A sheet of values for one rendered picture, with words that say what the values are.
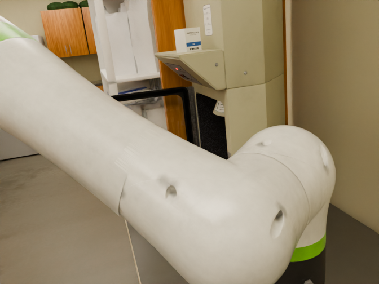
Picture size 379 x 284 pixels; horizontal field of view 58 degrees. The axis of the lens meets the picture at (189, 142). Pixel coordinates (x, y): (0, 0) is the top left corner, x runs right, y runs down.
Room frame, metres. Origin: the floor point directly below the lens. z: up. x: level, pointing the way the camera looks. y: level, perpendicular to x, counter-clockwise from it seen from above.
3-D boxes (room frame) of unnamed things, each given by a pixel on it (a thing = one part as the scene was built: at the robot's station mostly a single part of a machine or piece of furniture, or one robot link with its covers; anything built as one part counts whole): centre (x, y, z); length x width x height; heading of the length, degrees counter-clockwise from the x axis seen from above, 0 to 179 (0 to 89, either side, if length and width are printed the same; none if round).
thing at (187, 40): (0.97, -0.03, 1.54); 0.05 x 0.05 x 0.06; 33
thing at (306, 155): (0.36, -0.10, 1.37); 0.13 x 0.11 x 0.14; 143
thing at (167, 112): (1.16, 0.14, 1.19); 0.30 x 0.01 x 0.40; 96
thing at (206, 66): (1.02, -0.01, 1.46); 0.32 x 0.11 x 0.10; 15
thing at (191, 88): (1.17, -0.02, 1.19); 0.03 x 0.02 x 0.39; 15
